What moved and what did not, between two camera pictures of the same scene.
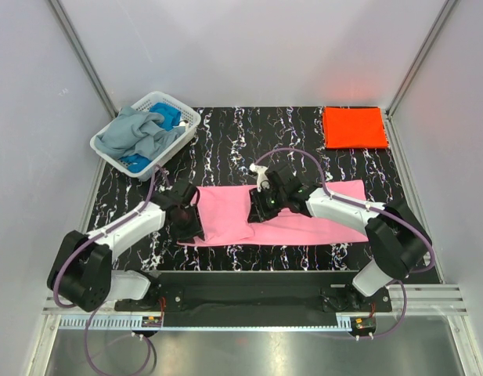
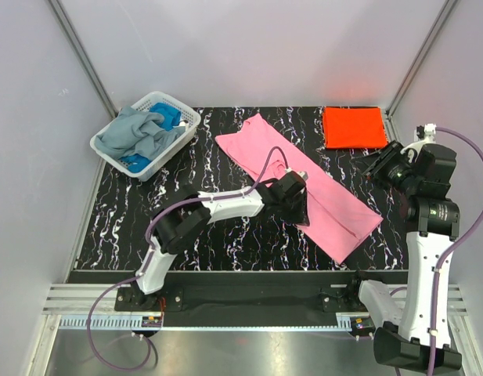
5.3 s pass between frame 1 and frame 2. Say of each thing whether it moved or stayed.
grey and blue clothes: stayed
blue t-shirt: stayed
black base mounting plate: stayed
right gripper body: moved
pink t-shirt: moved
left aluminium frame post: stayed
